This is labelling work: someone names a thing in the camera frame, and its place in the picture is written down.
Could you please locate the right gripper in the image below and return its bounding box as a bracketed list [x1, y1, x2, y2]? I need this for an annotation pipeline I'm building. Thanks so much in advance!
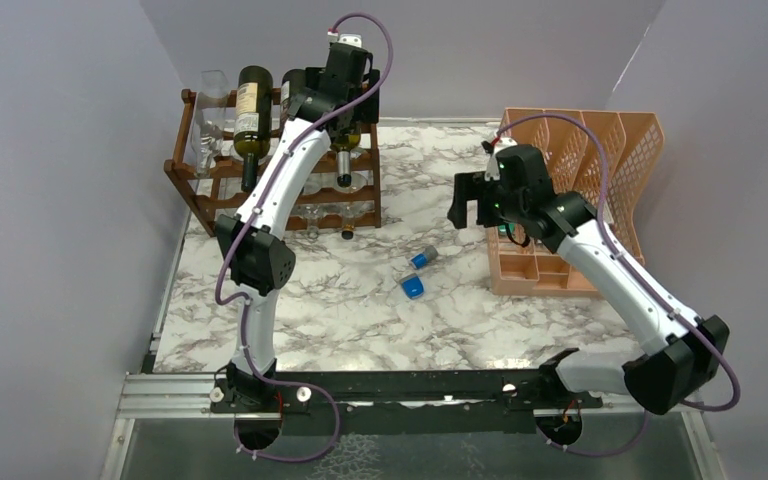
[448, 170, 526, 229]

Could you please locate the green wine bottle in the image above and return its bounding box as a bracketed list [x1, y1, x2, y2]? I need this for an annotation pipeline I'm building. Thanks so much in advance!
[280, 69, 306, 127]
[233, 65, 273, 193]
[331, 125, 361, 188]

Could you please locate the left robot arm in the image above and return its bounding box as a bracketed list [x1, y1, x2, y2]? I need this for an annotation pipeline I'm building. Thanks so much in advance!
[216, 41, 386, 411]

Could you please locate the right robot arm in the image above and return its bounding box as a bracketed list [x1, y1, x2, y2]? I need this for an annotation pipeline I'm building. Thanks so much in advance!
[447, 145, 730, 415]

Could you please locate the clear bottle lower right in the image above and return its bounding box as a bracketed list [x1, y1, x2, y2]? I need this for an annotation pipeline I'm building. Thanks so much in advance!
[339, 202, 360, 240]

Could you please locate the wooden wine rack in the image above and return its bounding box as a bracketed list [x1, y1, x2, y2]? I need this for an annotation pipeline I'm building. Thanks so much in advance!
[163, 89, 382, 236]

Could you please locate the clear bottle lower middle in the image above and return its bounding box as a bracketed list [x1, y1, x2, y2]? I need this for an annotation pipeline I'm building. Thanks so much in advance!
[303, 204, 322, 240]

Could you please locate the clear glass bottle top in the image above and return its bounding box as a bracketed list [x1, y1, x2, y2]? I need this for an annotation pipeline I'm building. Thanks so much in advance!
[190, 70, 231, 179]

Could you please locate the blue grey stamp cylinder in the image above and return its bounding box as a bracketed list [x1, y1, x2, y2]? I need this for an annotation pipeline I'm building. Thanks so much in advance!
[410, 245, 439, 270]

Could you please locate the blue grey stamp cap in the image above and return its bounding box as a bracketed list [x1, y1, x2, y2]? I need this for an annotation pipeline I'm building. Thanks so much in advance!
[399, 273, 425, 300]

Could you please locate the peach plastic file organizer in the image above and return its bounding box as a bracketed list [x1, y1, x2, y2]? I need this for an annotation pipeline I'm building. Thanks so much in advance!
[486, 107, 664, 298]

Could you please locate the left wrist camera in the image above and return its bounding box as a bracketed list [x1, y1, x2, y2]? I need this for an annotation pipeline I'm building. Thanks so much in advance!
[327, 28, 363, 48]

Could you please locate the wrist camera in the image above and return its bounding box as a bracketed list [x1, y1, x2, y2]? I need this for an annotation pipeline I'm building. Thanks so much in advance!
[483, 137, 519, 181]
[327, 28, 363, 48]

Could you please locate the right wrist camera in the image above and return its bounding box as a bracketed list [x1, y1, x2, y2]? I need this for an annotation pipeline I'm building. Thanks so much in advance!
[483, 137, 519, 181]

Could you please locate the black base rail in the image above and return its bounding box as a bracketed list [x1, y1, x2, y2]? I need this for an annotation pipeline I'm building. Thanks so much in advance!
[209, 369, 603, 436]

